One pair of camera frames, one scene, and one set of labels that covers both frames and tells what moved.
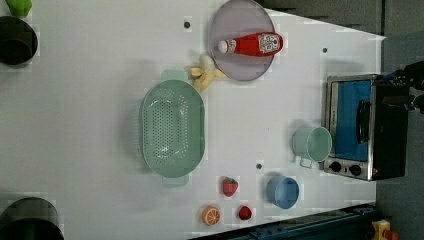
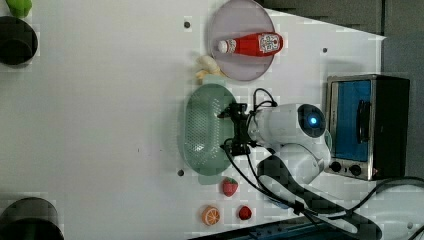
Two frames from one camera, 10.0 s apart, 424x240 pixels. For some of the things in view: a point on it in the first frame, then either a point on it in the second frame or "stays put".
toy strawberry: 229,186 stays put
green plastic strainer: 173,128 -> 205,131
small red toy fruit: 244,213 stays put
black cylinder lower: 30,218 stays put
